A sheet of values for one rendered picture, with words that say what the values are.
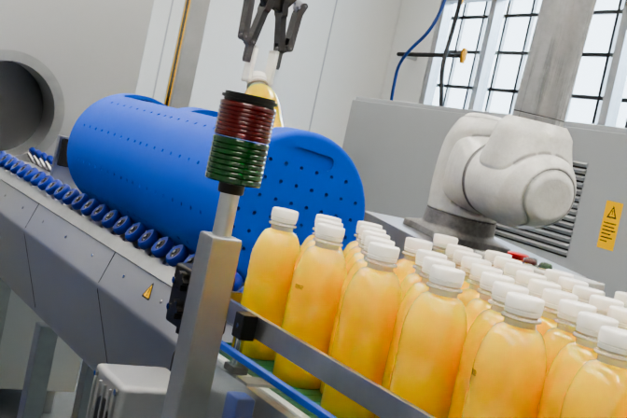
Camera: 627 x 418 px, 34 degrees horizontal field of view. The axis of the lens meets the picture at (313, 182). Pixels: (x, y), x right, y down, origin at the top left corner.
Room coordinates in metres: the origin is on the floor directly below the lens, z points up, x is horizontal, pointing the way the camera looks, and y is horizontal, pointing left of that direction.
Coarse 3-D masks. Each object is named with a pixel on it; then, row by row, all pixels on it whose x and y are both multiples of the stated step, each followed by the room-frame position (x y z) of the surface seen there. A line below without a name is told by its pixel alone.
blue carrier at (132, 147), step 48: (144, 96) 2.41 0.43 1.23; (96, 144) 2.22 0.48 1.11; (144, 144) 2.00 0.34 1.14; (192, 144) 1.84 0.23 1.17; (288, 144) 1.70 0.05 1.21; (336, 144) 1.75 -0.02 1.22; (96, 192) 2.25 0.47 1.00; (144, 192) 1.95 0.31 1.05; (192, 192) 1.75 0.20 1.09; (288, 192) 1.71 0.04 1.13; (336, 192) 1.75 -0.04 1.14; (192, 240) 1.78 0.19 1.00
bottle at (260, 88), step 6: (258, 78) 1.93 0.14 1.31; (252, 84) 1.93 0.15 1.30; (258, 84) 1.91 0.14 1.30; (264, 84) 1.92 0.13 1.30; (246, 90) 1.91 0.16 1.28; (252, 90) 1.90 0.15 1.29; (258, 90) 1.90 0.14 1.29; (264, 90) 1.90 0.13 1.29; (270, 90) 1.91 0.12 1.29; (258, 96) 1.88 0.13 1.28; (264, 96) 1.88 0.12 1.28; (270, 96) 1.89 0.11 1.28; (276, 96) 1.91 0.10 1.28; (276, 102) 1.89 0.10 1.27; (276, 108) 1.88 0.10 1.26; (276, 114) 1.87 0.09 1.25; (276, 120) 1.86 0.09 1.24; (282, 120) 1.88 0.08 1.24; (276, 126) 1.86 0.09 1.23; (282, 126) 1.87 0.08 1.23
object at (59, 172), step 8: (64, 136) 2.77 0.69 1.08; (56, 144) 2.78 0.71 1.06; (64, 144) 2.76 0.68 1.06; (56, 152) 2.77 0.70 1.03; (64, 152) 2.76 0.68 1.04; (56, 160) 2.77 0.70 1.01; (64, 160) 2.76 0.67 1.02; (56, 168) 2.77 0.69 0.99; (64, 168) 2.78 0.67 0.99; (56, 176) 2.77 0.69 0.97; (64, 176) 2.78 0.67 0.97; (72, 184) 2.79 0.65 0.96; (80, 192) 2.81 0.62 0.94
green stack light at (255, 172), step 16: (224, 144) 1.11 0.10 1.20; (240, 144) 1.10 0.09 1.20; (256, 144) 1.11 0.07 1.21; (208, 160) 1.13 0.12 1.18; (224, 160) 1.11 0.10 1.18; (240, 160) 1.10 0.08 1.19; (256, 160) 1.11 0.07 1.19; (208, 176) 1.12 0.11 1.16; (224, 176) 1.10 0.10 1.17; (240, 176) 1.10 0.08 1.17; (256, 176) 1.12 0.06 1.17
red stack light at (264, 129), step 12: (228, 108) 1.11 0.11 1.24; (240, 108) 1.10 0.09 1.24; (252, 108) 1.10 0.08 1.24; (264, 108) 1.11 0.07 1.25; (216, 120) 1.12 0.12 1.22; (228, 120) 1.11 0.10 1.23; (240, 120) 1.10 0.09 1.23; (252, 120) 1.10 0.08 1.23; (264, 120) 1.11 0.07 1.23; (216, 132) 1.12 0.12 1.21; (228, 132) 1.11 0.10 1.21; (240, 132) 1.10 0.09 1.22; (252, 132) 1.11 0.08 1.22; (264, 132) 1.12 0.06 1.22
